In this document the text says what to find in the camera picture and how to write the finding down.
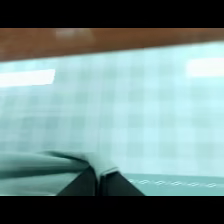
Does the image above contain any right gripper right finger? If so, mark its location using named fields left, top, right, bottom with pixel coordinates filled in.
left=98, top=171, right=146, bottom=197

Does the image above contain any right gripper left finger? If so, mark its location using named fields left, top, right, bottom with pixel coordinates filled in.
left=56, top=164, right=99, bottom=197

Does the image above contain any grey garment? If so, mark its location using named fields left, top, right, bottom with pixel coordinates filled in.
left=0, top=150, right=120, bottom=197

